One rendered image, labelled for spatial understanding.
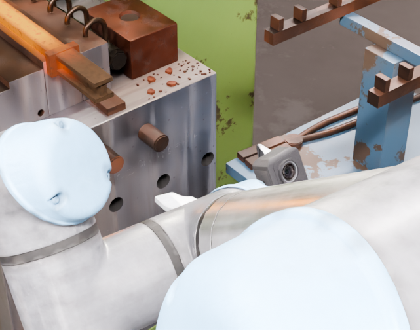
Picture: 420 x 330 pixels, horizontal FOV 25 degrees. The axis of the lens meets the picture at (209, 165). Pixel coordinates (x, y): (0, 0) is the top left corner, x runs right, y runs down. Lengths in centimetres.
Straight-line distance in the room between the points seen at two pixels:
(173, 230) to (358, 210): 40
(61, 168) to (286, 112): 231
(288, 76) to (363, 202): 278
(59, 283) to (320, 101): 237
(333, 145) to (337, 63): 160
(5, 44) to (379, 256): 107
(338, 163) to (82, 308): 94
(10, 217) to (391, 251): 40
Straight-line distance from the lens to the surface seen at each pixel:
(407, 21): 348
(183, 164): 144
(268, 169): 93
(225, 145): 181
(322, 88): 306
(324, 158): 158
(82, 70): 123
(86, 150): 67
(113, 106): 131
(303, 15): 144
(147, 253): 70
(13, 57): 131
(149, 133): 133
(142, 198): 142
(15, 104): 128
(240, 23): 169
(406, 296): 31
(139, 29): 137
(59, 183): 65
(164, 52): 139
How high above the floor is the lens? 165
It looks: 38 degrees down
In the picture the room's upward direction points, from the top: straight up
